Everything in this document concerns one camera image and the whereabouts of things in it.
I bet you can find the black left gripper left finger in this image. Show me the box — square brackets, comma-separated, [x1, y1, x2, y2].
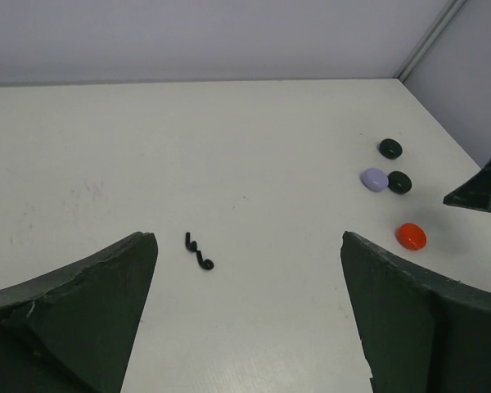
[0, 232, 158, 392]

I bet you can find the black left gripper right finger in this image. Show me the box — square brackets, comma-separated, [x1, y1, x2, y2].
[340, 232, 491, 392]

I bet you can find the metal corner frame post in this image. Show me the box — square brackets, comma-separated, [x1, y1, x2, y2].
[393, 0, 467, 83]

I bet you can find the lilac charging case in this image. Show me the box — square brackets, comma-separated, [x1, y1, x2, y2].
[360, 167, 389, 192]

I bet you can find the orange charging case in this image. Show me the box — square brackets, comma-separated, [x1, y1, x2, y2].
[395, 223, 427, 251]

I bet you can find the black earbud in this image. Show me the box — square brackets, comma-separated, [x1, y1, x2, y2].
[196, 250, 214, 271]
[185, 232, 198, 253]

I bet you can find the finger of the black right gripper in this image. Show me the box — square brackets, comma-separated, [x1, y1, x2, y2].
[443, 159, 491, 213]

